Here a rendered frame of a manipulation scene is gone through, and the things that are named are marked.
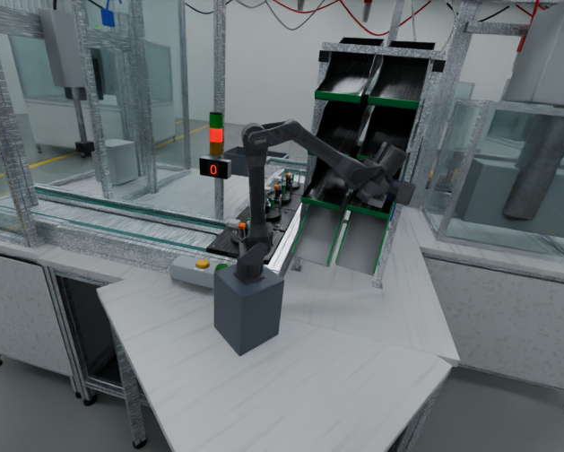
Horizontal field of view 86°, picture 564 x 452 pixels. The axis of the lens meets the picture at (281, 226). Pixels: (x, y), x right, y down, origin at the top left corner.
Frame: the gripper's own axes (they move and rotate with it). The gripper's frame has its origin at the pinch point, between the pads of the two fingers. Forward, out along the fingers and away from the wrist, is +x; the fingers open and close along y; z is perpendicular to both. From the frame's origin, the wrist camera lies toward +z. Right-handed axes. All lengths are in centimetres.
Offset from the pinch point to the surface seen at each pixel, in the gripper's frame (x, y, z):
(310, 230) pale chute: 8.8, 19.2, -22.1
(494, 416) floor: 95, -86, -101
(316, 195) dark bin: 3.7, 19.6, -8.7
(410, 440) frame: 15, -37, -82
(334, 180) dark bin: 10.6, 17.1, -2.6
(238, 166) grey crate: 169, 160, -21
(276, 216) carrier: 29, 43, -26
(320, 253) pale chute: 5.8, 12.4, -27.7
